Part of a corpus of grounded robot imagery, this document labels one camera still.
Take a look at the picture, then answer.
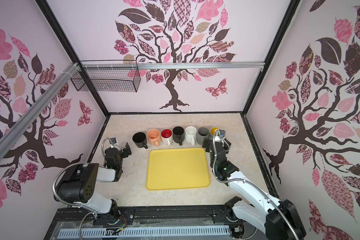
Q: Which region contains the grey mug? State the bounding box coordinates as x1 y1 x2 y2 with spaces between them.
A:
197 127 210 146

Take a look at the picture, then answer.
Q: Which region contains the black base frame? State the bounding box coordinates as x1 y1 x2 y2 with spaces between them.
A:
47 203 304 240

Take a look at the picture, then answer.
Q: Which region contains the white ribbed mug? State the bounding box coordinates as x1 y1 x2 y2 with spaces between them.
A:
185 126 197 146

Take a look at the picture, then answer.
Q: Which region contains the aluminium rail left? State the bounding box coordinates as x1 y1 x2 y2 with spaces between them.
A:
0 63 80 161

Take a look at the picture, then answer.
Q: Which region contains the black wire basket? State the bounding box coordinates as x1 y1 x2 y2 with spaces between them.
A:
71 60 142 93

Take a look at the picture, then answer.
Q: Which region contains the blue butterfly mug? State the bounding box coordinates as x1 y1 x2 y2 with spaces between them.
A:
209 127 219 140

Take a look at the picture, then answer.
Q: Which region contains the black and white mug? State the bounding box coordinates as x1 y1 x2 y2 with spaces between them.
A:
133 132 148 149

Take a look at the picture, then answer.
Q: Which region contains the aluminium rail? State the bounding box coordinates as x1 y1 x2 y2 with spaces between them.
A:
0 63 80 161
82 62 265 70

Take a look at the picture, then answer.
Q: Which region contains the orange speckled mug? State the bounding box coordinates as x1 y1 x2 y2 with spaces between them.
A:
147 129 161 147

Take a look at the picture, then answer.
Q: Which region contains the aluminium rail back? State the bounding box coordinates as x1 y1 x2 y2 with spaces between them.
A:
82 62 265 70

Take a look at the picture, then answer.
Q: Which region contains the white slotted cable duct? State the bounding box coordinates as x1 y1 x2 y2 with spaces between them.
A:
57 226 231 240

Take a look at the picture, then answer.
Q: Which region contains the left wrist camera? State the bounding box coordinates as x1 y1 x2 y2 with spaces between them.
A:
108 138 119 148

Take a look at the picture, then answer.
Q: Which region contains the yellow plastic tray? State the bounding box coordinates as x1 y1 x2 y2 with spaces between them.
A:
146 148 211 191

